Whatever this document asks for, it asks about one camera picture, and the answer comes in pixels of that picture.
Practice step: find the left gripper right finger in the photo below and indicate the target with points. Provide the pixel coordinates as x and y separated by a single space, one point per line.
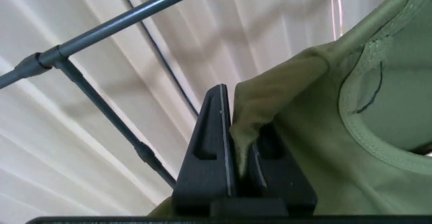
287 183

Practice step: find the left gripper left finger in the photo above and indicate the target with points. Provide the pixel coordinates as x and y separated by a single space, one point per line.
206 170

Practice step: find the green shirt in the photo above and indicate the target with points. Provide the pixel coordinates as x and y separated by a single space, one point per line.
320 133

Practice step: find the black clothes rack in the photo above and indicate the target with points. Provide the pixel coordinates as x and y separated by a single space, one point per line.
135 15

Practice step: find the pink clothes hanger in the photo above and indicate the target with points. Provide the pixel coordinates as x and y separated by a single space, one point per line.
340 8

